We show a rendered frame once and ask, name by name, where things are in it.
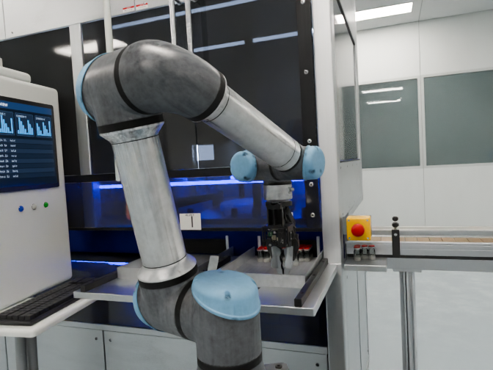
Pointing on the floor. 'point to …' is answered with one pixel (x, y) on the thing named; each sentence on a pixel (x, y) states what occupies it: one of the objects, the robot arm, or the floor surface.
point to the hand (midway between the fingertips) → (284, 272)
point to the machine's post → (330, 180)
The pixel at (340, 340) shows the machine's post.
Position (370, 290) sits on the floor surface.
